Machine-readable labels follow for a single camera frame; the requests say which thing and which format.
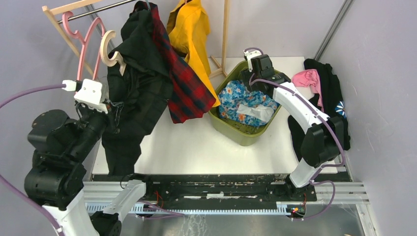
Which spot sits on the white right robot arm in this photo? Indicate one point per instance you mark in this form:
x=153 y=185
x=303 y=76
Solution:
x=324 y=135

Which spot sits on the white cable duct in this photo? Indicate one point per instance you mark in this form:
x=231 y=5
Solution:
x=139 y=208

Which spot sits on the black skirt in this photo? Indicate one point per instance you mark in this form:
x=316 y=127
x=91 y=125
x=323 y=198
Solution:
x=145 y=88

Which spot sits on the yellow skirt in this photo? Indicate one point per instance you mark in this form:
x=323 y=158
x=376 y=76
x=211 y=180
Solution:
x=188 y=28

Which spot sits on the black garment with flower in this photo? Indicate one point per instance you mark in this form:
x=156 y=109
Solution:
x=333 y=101

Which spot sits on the wooden clothes rack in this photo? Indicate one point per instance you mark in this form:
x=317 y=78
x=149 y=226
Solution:
x=75 y=45

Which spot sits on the pink garment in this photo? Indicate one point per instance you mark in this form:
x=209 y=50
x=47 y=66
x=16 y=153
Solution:
x=309 y=79

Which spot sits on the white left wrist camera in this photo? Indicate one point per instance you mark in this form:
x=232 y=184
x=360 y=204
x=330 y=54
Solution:
x=92 y=93

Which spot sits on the beige wooden hanger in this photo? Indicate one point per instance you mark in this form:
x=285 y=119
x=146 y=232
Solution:
x=110 y=59

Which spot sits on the red plaid skirt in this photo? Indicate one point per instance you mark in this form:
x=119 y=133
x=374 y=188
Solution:
x=191 y=98

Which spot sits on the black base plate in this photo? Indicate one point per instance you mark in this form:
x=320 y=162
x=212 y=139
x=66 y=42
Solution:
x=216 y=192

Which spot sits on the pink plastic hanger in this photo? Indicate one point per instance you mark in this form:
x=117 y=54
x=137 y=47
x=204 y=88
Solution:
x=84 y=40

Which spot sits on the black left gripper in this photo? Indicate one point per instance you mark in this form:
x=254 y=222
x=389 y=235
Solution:
x=114 y=109

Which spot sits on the olive green plastic basket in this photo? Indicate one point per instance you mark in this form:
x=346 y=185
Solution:
x=242 y=134

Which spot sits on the metal rack rod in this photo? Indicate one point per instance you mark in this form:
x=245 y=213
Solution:
x=86 y=4

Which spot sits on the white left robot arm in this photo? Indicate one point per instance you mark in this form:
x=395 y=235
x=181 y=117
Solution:
x=55 y=182

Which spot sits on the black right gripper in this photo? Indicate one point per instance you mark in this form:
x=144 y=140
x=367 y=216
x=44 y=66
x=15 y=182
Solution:
x=246 y=75

